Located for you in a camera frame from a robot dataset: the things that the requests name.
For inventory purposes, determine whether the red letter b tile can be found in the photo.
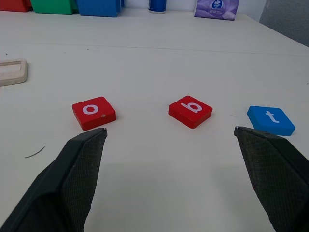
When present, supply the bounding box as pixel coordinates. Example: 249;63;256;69
168;95;213;130

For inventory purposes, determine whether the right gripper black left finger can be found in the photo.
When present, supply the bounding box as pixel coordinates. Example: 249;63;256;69
0;127;108;232

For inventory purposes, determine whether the blue letter t tile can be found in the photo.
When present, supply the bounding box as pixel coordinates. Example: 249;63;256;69
246;105;296;137

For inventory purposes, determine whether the red letter o tile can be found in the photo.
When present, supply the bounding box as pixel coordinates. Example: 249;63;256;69
71;96;117;131

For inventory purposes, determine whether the blue drink can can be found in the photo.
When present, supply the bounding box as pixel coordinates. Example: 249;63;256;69
148;0;167;14

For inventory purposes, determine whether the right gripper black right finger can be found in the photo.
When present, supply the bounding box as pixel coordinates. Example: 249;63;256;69
234;126;309;232

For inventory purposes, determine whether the purple tissue pack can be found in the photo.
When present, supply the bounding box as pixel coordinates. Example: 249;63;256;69
194;0;240;22

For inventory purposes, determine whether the green plastic bin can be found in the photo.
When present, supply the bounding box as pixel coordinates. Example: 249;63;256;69
30;0;79;15

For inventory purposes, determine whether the blue plastic bin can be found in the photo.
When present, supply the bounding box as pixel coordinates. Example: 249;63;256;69
76;0;125;18

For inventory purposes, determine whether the red plastic bin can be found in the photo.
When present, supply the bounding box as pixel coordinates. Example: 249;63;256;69
0;0;33;13

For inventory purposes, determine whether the grey partition panel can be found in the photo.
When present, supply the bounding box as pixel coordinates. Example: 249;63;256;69
259;0;309;48

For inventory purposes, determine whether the wooden letter tray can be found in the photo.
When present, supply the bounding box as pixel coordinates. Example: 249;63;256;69
0;58;28;87

